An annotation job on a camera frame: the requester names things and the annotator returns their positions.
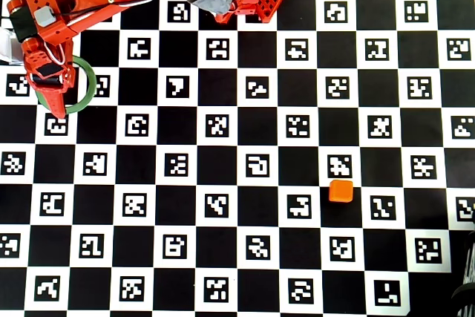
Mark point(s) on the black ribbed holder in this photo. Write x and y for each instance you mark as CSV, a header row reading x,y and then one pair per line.
x,y
468,294

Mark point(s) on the black white marker mat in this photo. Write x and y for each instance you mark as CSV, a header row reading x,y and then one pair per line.
x,y
237,183

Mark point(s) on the orange cube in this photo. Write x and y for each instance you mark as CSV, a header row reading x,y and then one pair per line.
x,y
340,191

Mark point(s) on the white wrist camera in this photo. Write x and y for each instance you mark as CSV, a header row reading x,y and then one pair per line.
x,y
9,48

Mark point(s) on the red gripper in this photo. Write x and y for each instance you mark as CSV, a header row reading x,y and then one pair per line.
x,y
46,79

